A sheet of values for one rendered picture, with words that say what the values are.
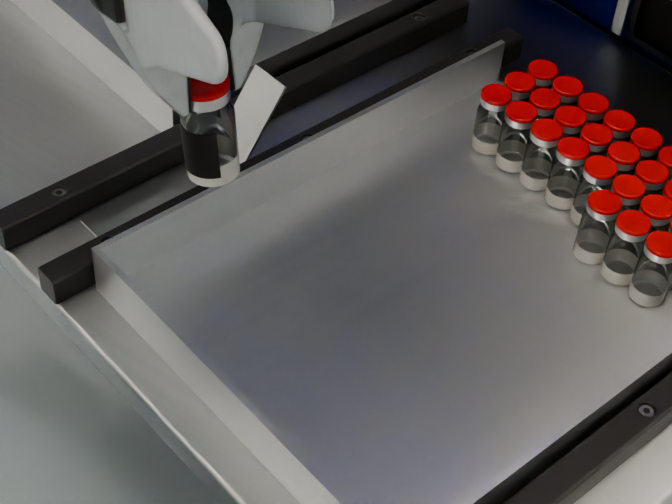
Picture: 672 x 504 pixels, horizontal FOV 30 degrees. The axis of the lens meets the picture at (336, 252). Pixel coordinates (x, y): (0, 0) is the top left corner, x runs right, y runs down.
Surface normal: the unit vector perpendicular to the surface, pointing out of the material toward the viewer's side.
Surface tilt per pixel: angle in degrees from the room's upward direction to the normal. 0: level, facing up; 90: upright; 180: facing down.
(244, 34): 85
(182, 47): 88
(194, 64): 88
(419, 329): 0
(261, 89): 55
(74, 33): 90
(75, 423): 0
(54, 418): 0
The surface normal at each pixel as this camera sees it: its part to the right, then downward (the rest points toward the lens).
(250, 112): -0.58, -0.04
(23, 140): 0.05, -0.70
